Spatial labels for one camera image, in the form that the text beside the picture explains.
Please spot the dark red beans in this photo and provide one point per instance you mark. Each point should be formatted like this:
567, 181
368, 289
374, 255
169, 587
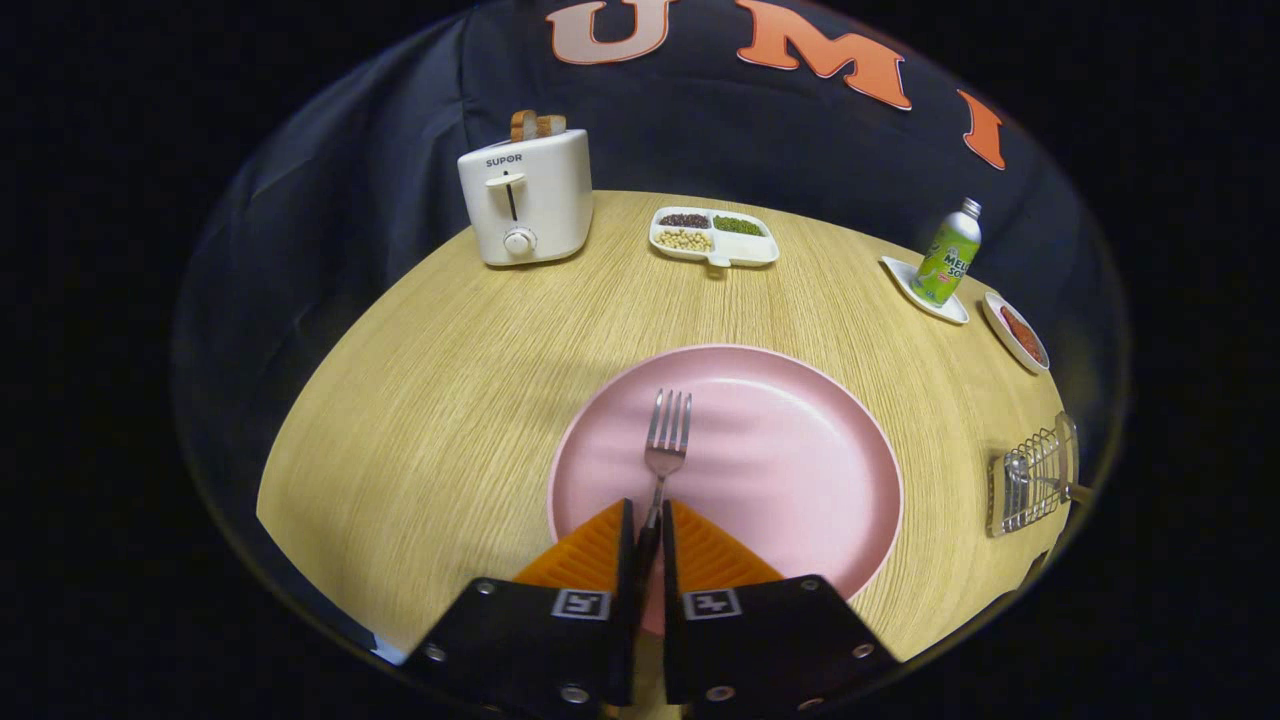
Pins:
684, 220

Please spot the white divided dish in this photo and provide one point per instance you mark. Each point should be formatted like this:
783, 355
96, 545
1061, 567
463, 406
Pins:
745, 249

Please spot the white toaster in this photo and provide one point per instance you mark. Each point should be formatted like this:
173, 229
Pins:
545, 200

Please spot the pink round plate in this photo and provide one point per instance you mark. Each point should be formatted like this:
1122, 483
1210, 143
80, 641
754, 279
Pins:
780, 460

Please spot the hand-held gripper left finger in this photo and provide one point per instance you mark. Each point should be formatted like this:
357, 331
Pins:
628, 550

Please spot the brown meat piece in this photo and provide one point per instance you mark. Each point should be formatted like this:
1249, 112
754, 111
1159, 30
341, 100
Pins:
1022, 335

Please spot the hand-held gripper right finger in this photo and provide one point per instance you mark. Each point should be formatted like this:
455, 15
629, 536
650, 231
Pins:
669, 570

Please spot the white square coaster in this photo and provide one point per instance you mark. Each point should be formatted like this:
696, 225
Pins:
905, 276

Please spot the white round food plate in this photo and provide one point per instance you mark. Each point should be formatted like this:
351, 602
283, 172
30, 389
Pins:
992, 318

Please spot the brown toast slice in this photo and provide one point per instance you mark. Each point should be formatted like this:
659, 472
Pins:
524, 125
552, 126

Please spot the green mung beans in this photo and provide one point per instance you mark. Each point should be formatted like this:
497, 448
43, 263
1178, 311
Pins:
738, 225

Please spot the green label soda bottle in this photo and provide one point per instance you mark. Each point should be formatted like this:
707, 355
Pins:
945, 260

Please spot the yellow soybeans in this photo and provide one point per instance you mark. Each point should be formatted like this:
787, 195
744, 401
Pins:
684, 240

